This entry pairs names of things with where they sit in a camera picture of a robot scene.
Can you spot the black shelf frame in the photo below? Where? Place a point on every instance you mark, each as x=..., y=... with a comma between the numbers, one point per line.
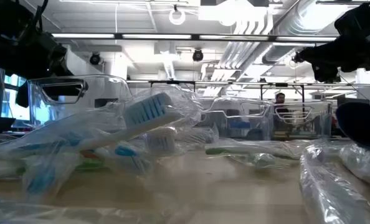
x=222, y=83

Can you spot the black ceiling camera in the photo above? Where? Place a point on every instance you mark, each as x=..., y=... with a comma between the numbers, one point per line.
x=297, y=57
x=197, y=55
x=95, y=59

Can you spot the person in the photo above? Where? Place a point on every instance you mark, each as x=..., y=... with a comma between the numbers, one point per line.
x=280, y=101

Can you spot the black computer monitor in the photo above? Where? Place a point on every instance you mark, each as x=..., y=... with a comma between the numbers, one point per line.
x=353, y=101

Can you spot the clear plastic bin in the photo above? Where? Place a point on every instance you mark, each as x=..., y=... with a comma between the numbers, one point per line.
x=300, y=118
x=238, y=115
x=79, y=105

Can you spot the overhead light bar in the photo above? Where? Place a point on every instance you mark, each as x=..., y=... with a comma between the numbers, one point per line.
x=160, y=36

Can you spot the blue cloth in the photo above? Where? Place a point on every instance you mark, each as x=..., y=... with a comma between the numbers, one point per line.
x=362, y=124

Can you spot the silver ventilation duct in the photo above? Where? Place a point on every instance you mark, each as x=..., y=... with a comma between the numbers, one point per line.
x=297, y=18

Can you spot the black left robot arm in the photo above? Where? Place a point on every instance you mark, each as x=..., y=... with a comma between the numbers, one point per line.
x=4, y=15

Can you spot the clear wrapped toothbrush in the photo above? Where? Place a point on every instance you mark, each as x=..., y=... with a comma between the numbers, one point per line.
x=362, y=165
x=328, y=186
x=197, y=135

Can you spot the blue white toothbrush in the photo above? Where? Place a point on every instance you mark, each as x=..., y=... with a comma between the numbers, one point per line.
x=147, y=109
x=43, y=180
x=160, y=140
x=132, y=155

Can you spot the orange white wrapped toothbrush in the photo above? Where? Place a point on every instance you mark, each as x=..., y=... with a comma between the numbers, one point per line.
x=87, y=154

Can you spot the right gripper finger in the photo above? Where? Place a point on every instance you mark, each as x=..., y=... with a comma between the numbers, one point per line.
x=325, y=74

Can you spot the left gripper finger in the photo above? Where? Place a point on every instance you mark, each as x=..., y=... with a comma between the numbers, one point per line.
x=62, y=89
x=22, y=93

